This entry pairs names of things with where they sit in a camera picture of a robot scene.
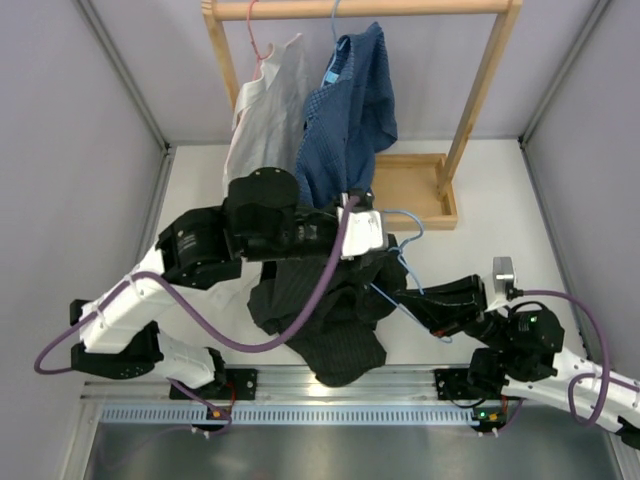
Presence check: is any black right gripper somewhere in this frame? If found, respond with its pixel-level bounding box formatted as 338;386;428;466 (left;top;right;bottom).
392;273;512;352

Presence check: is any light blue hanger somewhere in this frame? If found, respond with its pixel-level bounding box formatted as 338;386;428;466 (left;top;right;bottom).
370;209;425;324

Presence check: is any dark pinstriped shirt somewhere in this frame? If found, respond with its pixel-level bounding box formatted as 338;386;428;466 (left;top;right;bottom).
248;250;407;377

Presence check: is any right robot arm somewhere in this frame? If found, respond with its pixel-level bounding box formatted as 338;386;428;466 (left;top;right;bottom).
392;274;639;448

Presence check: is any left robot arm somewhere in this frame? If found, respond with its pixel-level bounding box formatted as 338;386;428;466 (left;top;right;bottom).
71;168;358;399

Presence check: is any blue checked shirt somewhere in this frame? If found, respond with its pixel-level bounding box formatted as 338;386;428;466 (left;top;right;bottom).
295;22;398;208

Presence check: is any white shirt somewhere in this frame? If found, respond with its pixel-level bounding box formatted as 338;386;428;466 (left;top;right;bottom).
222;34;312;193

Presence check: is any pink hanger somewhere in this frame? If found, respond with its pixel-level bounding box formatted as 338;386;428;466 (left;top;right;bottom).
246;0;271;81

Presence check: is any blue hanger under blue shirt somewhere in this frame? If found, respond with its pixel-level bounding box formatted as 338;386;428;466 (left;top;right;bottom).
330;0;342;49

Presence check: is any wooden clothes rack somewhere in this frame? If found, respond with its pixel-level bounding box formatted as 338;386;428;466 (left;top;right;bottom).
201;0;522;230

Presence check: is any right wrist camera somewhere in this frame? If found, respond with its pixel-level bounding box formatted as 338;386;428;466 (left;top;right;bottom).
484;256;517;311

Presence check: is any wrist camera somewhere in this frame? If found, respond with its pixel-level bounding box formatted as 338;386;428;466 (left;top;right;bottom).
336;193;389;260
484;256;517;311

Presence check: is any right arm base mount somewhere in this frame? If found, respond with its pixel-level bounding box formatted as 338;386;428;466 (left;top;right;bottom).
434;368;501;401

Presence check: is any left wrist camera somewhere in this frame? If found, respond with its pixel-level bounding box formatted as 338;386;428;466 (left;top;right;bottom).
336;193;389;260

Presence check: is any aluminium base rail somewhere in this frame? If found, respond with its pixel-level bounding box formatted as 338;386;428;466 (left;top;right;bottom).
82;363;506;404

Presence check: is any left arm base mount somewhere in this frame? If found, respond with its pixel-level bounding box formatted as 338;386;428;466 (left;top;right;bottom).
191;368;258;401

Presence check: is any aluminium frame post right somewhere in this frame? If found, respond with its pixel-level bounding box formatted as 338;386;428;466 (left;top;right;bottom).
518;0;612;150

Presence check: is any aluminium frame post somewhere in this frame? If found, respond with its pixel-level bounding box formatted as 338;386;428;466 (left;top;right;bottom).
518;0;612;150
72;0;175;258

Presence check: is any perforated cable duct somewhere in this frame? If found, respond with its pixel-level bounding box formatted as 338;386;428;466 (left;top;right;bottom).
101;404;502;427

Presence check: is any aluminium frame post left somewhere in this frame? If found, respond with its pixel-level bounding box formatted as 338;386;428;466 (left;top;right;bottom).
72;0;175;258

